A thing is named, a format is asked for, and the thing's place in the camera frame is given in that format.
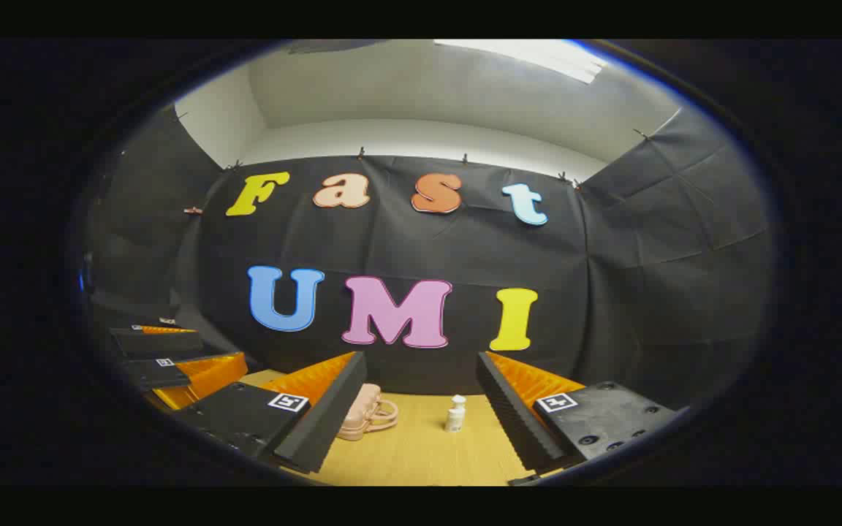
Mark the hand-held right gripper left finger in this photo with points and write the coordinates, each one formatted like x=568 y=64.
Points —
x=326 y=416

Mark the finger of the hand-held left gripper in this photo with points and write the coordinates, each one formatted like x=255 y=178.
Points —
x=150 y=372
x=158 y=343

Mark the white pump bottle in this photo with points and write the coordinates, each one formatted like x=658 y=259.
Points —
x=455 y=418

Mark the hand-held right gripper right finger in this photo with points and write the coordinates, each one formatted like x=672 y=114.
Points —
x=512 y=416

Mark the black backdrop cloth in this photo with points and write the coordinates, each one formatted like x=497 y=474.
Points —
x=406 y=241

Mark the long ceiling light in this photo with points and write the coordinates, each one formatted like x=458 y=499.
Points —
x=531 y=55

